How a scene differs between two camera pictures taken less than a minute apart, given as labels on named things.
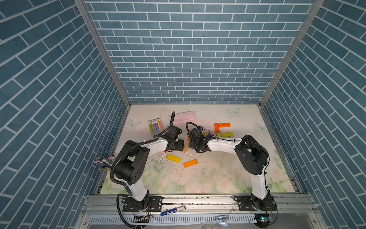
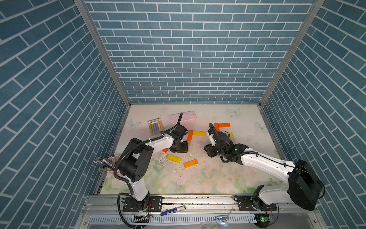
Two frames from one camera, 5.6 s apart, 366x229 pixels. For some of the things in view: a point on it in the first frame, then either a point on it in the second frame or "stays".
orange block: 224,125 stays
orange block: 190,163 stays
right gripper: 191,144 → 208,150
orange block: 217,128 stays
